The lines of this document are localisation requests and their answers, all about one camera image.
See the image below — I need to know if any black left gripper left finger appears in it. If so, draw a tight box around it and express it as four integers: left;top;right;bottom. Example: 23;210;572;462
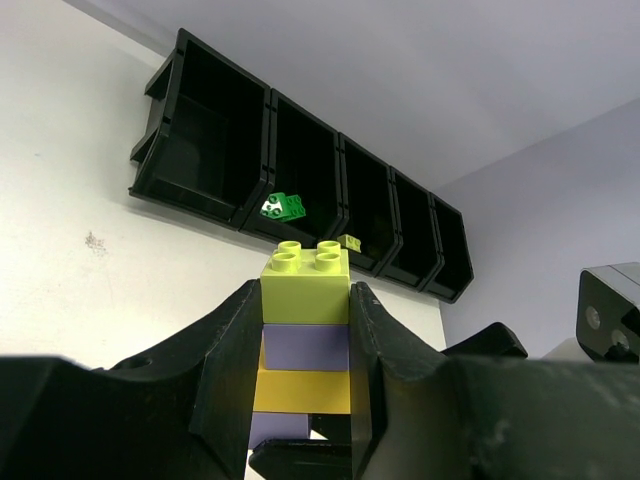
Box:
1;280;262;479

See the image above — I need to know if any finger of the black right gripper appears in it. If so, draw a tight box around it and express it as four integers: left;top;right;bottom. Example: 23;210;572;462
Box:
442;322;528;358
248;414;353;479

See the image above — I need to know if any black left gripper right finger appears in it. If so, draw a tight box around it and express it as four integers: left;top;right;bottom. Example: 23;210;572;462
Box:
349;282;639;479

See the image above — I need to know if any purple lego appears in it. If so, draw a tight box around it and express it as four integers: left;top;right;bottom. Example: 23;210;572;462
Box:
263;324;349;372
248;412;311;450

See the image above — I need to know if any yellow curved lego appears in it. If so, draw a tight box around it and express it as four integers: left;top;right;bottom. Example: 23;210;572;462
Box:
253;367;351;414

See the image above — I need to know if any lime lego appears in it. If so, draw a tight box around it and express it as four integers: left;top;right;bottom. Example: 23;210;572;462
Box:
260;240;351;325

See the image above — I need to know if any lime lego brick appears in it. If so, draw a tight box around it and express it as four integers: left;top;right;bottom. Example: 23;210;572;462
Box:
337;234;361;253

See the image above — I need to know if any dark green lego brick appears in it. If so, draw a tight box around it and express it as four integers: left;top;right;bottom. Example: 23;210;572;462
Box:
284;195;306;222

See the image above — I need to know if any green lego in tray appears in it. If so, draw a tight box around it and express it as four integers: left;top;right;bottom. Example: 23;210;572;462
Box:
260;192;291;220

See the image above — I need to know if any black compartment tray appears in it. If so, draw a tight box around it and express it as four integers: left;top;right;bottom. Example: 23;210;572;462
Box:
129;29;474;303

